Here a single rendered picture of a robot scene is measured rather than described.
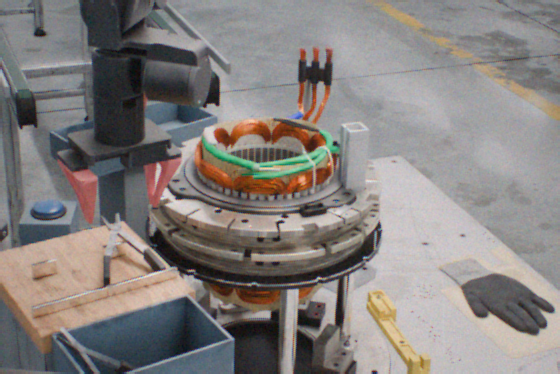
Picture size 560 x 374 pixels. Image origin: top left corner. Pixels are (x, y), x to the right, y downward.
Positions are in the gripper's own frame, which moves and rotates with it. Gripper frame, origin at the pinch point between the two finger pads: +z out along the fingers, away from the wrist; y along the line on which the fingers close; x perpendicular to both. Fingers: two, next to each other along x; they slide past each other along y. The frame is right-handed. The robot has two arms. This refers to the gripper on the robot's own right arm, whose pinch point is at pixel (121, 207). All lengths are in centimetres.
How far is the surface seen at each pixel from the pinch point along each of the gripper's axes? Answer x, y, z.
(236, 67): 305, 204, 123
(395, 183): 46, 83, 38
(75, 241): 9.2, -2.2, 8.8
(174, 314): -9.1, 2.1, 10.4
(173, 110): 46, 32, 12
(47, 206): 23.6, -0.2, 11.2
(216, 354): -19.5, 1.7, 9.2
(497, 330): -4, 63, 37
